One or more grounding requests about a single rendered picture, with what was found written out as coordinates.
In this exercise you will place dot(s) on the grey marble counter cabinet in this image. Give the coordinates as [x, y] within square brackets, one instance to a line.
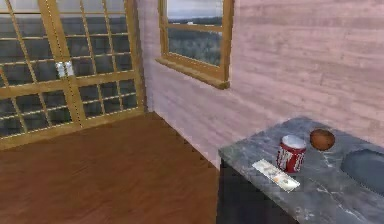
[320, 193]

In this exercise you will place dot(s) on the white flat card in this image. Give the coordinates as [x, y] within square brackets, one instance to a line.
[275, 175]

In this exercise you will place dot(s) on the wooden glazed lattice door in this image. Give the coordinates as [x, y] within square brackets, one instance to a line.
[70, 83]

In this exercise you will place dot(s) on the wooden framed window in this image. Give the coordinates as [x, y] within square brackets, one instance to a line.
[195, 40]

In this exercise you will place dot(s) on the red white can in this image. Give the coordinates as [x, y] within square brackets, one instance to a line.
[291, 154]

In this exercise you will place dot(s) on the grey sink basin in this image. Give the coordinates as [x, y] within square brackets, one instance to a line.
[366, 168]

